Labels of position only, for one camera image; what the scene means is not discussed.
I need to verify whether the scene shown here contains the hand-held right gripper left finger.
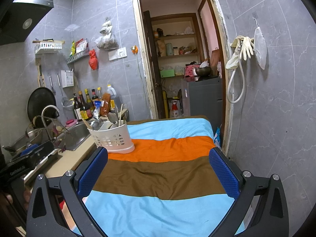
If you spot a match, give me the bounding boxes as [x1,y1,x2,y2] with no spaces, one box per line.
[26,146,109,237]

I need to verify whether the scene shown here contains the cream rubber glove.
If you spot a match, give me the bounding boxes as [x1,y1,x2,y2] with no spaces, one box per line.
[225,36,241,70]
[239,36,255,60]

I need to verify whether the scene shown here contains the yellow label soy sauce bottle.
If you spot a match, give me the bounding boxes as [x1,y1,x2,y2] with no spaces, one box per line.
[78,90,92,121]

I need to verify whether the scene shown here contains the black round pan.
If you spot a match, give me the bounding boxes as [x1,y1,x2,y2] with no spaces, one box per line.
[27,87,57,129]

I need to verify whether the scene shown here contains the blue white packet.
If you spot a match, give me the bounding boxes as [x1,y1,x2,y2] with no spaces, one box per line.
[213,127,222,144]

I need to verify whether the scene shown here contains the hanging plastic bag right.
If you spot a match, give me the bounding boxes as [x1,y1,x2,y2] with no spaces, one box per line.
[254,26,268,70]

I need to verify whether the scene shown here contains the clear plastic bag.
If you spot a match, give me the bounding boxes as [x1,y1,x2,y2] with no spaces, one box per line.
[96,17,119,51]

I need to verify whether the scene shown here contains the orange spice bag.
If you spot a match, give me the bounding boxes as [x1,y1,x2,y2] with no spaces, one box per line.
[99,92,111,116]

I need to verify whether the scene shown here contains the metal ladle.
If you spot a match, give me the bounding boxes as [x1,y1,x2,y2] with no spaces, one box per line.
[48,75,56,95]

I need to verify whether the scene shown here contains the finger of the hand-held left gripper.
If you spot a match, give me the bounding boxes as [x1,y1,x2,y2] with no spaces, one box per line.
[12,146,39,160]
[30,144,60,167]

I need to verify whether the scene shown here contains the person's left hand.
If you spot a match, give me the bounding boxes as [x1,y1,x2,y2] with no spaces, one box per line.
[0,185,33,218]

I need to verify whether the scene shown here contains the white hose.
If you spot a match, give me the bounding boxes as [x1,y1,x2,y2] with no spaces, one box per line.
[227,41,246,104]

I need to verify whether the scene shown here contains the grey wall shelf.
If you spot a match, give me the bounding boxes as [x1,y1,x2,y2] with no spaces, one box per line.
[66,50,90,65]

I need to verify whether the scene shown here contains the red white bottle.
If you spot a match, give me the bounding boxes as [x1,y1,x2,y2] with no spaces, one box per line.
[170,100,183,119]

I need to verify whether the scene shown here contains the chrome faucet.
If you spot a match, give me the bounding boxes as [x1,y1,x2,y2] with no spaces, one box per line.
[41,105,61,142]

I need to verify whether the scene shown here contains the metal strainer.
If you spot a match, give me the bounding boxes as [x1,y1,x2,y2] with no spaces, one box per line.
[57,74,73,110]

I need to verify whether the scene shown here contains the red plastic bag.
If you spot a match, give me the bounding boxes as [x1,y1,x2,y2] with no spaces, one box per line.
[88,49,99,71]

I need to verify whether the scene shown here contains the white perforated wall holder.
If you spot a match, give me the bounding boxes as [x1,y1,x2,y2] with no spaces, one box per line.
[61,70,75,88]

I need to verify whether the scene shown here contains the blue white bag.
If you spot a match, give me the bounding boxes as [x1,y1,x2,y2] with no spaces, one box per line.
[93,100,104,119]

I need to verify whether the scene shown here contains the stainless steel sink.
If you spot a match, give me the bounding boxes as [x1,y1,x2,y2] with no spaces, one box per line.
[58,122,92,152]

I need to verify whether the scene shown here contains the induction cooker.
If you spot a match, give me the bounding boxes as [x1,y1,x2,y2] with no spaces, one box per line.
[10,141,64,186]

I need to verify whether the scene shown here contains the wooden shelf unit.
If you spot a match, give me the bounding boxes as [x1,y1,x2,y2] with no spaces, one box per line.
[150,13,205,80]

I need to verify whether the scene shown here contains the door frame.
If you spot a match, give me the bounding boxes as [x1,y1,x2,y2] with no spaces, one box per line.
[131,0,234,159]

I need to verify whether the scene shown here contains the wooden cutting board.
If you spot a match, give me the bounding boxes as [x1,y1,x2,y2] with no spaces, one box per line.
[211,48,221,76]

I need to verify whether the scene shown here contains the dark sauce bottle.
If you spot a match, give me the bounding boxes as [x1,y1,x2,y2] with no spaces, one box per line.
[85,89,94,115]

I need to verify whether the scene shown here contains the dark wooden door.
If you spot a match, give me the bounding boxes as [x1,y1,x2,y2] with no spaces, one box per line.
[143,10,166,119]

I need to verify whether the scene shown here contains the striped blanket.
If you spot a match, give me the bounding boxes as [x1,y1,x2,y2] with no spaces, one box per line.
[83,116,247,237]

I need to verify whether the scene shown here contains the pink and red cloth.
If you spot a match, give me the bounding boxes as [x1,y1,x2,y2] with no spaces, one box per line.
[58,195,69,216]

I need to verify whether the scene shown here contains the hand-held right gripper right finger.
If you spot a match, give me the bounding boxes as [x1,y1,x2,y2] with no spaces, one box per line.
[209,147,289,237]

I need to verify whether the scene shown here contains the black range hood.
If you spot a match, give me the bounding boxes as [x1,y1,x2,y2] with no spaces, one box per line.
[0,0,55,46]

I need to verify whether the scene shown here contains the dark pump bottle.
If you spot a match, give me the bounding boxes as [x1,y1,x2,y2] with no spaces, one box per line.
[73,93,82,121]

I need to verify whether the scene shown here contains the plastic oil jug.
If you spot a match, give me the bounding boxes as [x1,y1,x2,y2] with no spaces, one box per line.
[106,84,117,113]

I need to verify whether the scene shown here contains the white plastic utensil basket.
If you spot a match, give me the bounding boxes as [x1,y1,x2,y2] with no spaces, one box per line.
[87,120,136,153]

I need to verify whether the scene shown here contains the metal wok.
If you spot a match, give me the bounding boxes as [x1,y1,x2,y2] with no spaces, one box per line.
[11,126,44,154]

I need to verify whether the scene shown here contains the red seasoning packet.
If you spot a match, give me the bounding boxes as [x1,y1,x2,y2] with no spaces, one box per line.
[75,39,89,54]

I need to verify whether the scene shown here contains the white wall basket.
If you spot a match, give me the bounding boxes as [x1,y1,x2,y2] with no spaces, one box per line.
[35,40,64,55]

